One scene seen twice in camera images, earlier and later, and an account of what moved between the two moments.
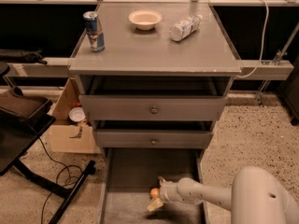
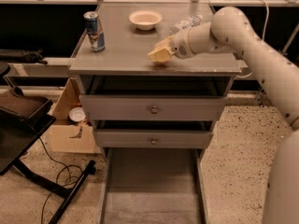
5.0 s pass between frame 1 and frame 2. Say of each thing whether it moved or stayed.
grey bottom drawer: stayed
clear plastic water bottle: stayed
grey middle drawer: stayed
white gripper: moved
